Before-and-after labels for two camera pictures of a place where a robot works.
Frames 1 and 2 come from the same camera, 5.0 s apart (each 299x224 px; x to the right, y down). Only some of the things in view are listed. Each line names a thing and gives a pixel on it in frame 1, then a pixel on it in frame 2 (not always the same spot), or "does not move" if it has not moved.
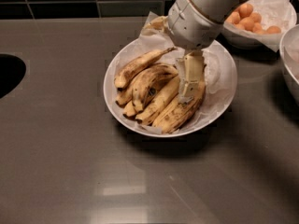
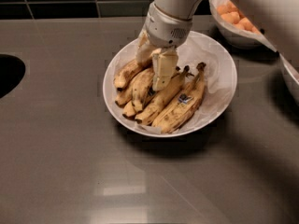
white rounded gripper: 191,25 -> 164,29
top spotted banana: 138,65 does not move
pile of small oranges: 244,18 does not move
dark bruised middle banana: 149,81 does not move
